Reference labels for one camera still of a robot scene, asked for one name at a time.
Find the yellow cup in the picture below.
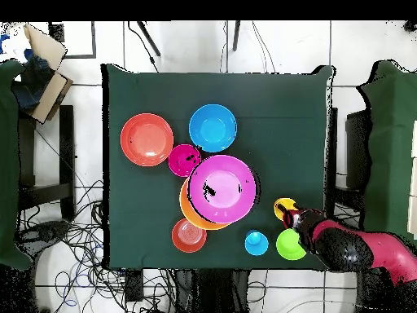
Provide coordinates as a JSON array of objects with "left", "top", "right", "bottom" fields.
[{"left": 273, "top": 197, "right": 299, "bottom": 222}]

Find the green bowl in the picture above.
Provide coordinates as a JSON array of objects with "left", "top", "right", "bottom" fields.
[{"left": 275, "top": 228, "right": 308, "bottom": 261}]

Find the large magenta bowl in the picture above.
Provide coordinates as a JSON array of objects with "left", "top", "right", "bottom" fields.
[{"left": 187, "top": 154, "right": 258, "bottom": 225}]

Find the large orange bowl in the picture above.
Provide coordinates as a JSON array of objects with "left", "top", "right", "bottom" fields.
[{"left": 178, "top": 177, "right": 231, "bottom": 231}]

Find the small red-orange bowl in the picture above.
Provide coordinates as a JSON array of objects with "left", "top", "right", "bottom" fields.
[{"left": 171, "top": 218, "right": 208, "bottom": 254}]

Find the blue bowl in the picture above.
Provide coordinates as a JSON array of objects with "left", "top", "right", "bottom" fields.
[{"left": 188, "top": 104, "right": 238, "bottom": 153}]

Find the blue cup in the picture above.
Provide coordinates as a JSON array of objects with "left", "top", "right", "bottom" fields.
[{"left": 244, "top": 229, "right": 270, "bottom": 258}]

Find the black cabinet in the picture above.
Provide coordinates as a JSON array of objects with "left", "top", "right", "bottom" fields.
[{"left": 345, "top": 109, "right": 371, "bottom": 190}]

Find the small crimson bowl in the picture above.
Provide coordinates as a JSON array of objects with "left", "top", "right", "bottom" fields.
[{"left": 168, "top": 143, "right": 202, "bottom": 178}]

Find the dark green side cloth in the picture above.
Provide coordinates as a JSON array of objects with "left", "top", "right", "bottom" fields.
[
  {"left": 356, "top": 59, "right": 417, "bottom": 242},
  {"left": 0, "top": 59, "right": 33, "bottom": 271}
]

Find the wide red-orange bowl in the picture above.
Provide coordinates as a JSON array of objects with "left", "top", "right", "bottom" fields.
[{"left": 120, "top": 112, "right": 174, "bottom": 168}]

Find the dark green tablecloth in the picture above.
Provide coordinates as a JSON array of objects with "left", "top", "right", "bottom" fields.
[{"left": 101, "top": 63, "right": 334, "bottom": 271}]

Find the black tripod leg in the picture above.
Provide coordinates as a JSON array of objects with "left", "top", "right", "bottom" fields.
[
  {"left": 136, "top": 20, "right": 162, "bottom": 57},
  {"left": 231, "top": 20, "right": 243, "bottom": 52}
]

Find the dark blue cloth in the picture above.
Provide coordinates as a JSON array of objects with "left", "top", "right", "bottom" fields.
[{"left": 11, "top": 48, "right": 55, "bottom": 112}]

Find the cardboard box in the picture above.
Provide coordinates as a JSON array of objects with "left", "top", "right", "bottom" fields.
[{"left": 12, "top": 23, "right": 74, "bottom": 126}]

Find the black stool frame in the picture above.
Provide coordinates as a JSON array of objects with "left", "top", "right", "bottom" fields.
[{"left": 17, "top": 104, "right": 77, "bottom": 221}]

